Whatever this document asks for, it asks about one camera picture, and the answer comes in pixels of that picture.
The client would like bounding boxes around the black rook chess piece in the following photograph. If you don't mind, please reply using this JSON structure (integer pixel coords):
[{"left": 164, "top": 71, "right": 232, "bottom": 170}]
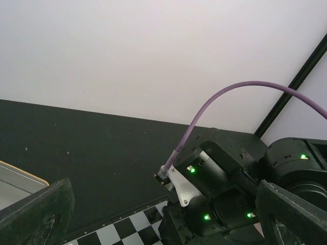
[{"left": 144, "top": 206, "right": 161, "bottom": 224}]

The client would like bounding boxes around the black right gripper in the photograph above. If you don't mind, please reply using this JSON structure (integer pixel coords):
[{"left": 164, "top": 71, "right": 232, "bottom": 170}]
[{"left": 158, "top": 128, "right": 269, "bottom": 244}]

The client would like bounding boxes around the gold metal tin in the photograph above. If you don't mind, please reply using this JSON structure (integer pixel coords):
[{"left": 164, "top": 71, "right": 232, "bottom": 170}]
[{"left": 0, "top": 161, "right": 49, "bottom": 210}]

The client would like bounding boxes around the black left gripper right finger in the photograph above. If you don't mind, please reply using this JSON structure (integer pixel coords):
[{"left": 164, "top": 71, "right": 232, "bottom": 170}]
[{"left": 255, "top": 180, "right": 326, "bottom": 244}]

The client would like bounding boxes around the black corner frame post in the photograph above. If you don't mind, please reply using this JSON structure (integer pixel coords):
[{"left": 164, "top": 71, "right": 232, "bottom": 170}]
[{"left": 254, "top": 32, "right": 327, "bottom": 137}]

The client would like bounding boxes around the black and silver chessboard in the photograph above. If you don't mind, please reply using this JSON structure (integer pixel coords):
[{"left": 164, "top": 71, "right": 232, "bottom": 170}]
[{"left": 63, "top": 197, "right": 169, "bottom": 245}]

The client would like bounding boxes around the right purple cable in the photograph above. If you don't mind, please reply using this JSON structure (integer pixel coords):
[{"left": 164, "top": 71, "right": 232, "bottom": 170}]
[{"left": 159, "top": 81, "right": 327, "bottom": 179}]

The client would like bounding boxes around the pink tray of black pieces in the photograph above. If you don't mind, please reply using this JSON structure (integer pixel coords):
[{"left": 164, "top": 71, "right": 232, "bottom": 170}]
[{"left": 253, "top": 223, "right": 264, "bottom": 237}]

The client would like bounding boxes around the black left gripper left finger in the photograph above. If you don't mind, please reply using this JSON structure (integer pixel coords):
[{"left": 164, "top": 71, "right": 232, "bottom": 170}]
[{"left": 1, "top": 178, "right": 75, "bottom": 244}]

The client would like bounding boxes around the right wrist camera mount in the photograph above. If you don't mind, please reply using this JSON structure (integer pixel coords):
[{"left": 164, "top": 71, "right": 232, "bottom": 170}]
[{"left": 168, "top": 167, "right": 201, "bottom": 207}]

